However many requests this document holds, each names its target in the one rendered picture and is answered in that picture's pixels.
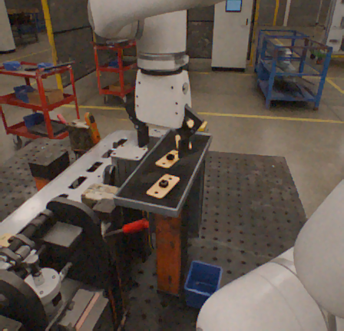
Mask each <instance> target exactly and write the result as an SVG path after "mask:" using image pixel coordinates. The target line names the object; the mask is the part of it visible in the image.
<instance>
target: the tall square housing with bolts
mask: <svg viewBox="0 0 344 331"><path fill-rule="evenodd" d="M147 155H148V149H147V148H139V147H133V146H127V145H120V146H119V147H118V148H117V149H116V150H115V151H114V152H113V153H112V154H111V165H114V166H115V167H116V174H115V181H114V186H115V187H118V188H121V187H122V185H123V184H124V183H125V182H126V180H127V179H128V178H129V177H130V176H131V175H132V174H133V172H134V171H135V170H136V169H137V167H138V166H139V165H140V164H141V162H142V161H143V160H144V158H145V157H146V156H147ZM122 210H123V215H124V222H123V224H122V225H121V228H123V225H125V224H128V223H132V222H134V221H137V220H141V219H144V218H145V219H147V220H148V221H149V227H148V228H147V229H145V230H141V231H138V232H135V233H130V234H128V235H125V234H124V233H123V234H121V237H122V244H123V249H124V252H125V253H127V255H128V256H129V257H130V256H133V258H135V257H138V259H140V258H142V260H143V259H145V260H148V258H149V255H151V254H152V253H153V251H154V245H153V244H154V242H153V240H152V235H151V213H150V212H146V211H142V210H135V209H132V208H128V207H123V209H122ZM143 262H144V261H143Z"/></svg>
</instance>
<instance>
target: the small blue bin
mask: <svg viewBox="0 0 344 331"><path fill-rule="evenodd" d="M222 272H223V269H222V268H221V267H218V266H213V265H210V264H206V263H201V262H198V261H192V263H191V265H190V269H189V271H188V274H187V278H186V280H185V283H184V290H185V301H186V305H187V306H189V307H193V308H194V307H195V308H198V309H201V308H202V307H203V305H204V304H205V302H206V301H207V300H208V299H209V298H210V297H211V296H212V295H213V294H215V292H217V291H218V290H219V288H220V280H221V276H222Z"/></svg>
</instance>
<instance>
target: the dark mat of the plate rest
mask: <svg viewBox="0 0 344 331"><path fill-rule="evenodd" d="M177 135H178V133H177V132H176V131H170V132H169V134H168V135H167V136H166V137H165V138H164V139H163V141H162V142H161V143H160V145H159V146H158V147H157V149H156V150H155V151H154V152H153V153H152V155H151V156H150V157H149V158H148V159H147V161H146V162H145V163H144V165H143V166H142V167H141V169H140V170H139V171H138V172H137V173H136V174H135V175H134V177H133V178H132V179H131V181H130V182H129V184H128V185H127V186H126V187H125V188H124V189H123V191H122V192H121V193H120V195H119V196H118V197H119V198H124V199H128V200H135V201H139V202H142V203H146V204H153V205H157V206H162V207H168V208H172V209H176V208H177V205H178V204H179V202H180V199H181V197H182V196H183V194H184V191H185V189H186V187H187V185H188V183H189V181H190V179H191V176H192V174H193V172H194V170H195V168H196V166H197V164H198V162H199V160H200V157H201V155H202V153H203V151H204V149H205V147H206V146H207V142H208V141H209V139H210V136H207V135H201V134H193V135H192V136H190V146H191V149H189V152H188V153H187V154H186V155H185V156H184V157H182V158H181V159H179V160H178V161H177V162H175V164H174V165H173V166H171V167H170V168H164V167H160V166H157V165H156V163H157V162H158V161H159V160H161V159H162V158H163V157H165V156H166V155H168V154H169V153H170V152H171V151H177V144H176V139H175V136H177ZM166 174H168V175H170V176H174V177H177V178H179V181H178V182H177V183H176V184H175V186H174V187H173V188H172V189H171V190H170V191H169V193H168V194H167V195H166V196H165V197H164V198H163V199H158V198H156V197H152V196H150V195H147V192H148V191H149V190H150V189H151V188H152V187H153V186H154V185H155V184H156V183H157V182H158V181H159V180H160V179H161V178H162V177H163V176H164V175H166Z"/></svg>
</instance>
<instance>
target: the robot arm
mask: <svg viewBox="0 0 344 331"><path fill-rule="evenodd" d="M223 1H225V0H88V21H89V22H90V24H91V27H92V28H93V30H94V32H95V33H96V34H97V35H99V36H100V37H102V38H106V39H111V40H121V39H124V38H135V39H136V45H137V66H138V67H139V68H141V69H140V70H138V72H137V80H136V92H135V100H134V101H132V102H131V103H129V104H126V105H125V106H124V108H125V110H126V112H127V113H128V114H129V118H130V120H131V121H132V122H133V124H134V128H135V129H136V130H137V139H138V145H139V148H143V147H144V146H146V145H147V144H149V143H150V138H149V127H148V125H146V124H147V123H150V124H156V125H160V126H164V127H170V128H175V131H176V132H177V133H178V135H179V137H180V139H179V140H178V142H177V157H178V158H179V159H181V158H182V157H184V156H185V155H186V154H187V153H188V152H189V146H190V136H192V135H193V134H195V133H196V132H197V131H198V130H199V128H200V127H201V125H202V124H203V123H204V119H203V118H202V117H201V116H200V115H199V114H198V113H197V112H196V111H194V110H193V109H192V108H191V106H190V86H189V80H188V76H187V72H186V71H183V69H182V67H181V66H183V65H185V64H186V63H187V62H188V56H187V55H185V49H186V15H187V9H192V8H201V7H202V8H205V7H208V6H211V5H216V4H219V3H221V2H223ZM135 107H136V112H135ZM189 120H192V121H193V126H192V127H191V128H189V126H188V124H187V121H189ZM197 331H344V179H343V180H342V181H341V182H340V183H339V184H338V185H337V186H336V187H335V188H334V189H333V190H332V192H331V193H330V194H329V195H328V197H327V198H326V199H325V200H324V202H323V203H322V204H321V205H320V206H319V208H318V209H317V210H316V211H315V212H314V214H313V215H312V216H311V217H310V218H309V219H308V220H307V222H306V223H305V224H304V226H303V228H302V229H301V231H300V232H299V234H298V237H297V238H296V242H295V243H294V246H293V247H291V248H290V249H288V250H287V251H286V252H285V253H282V254H281V255H279V256H278V257H276V258H274V259H272V260H270V261H269V262H267V263H265V264H263V265H261V266H259V267H257V268H256V269H254V270H252V271H250V272H248V273H246V274H244V275H243V276H241V277H239V278H237V279H236V280H234V281H233V282H231V283H229V284H227V285H226V286H224V287H223V288H221V289H220V290H218V291H217V292H215V294H213V295H212V296H211V297H210V298H209V299H208V300H207V301H206V302H205V304H204V305H203V307H202V308H201V310H200V313H199V316H198V318H197Z"/></svg>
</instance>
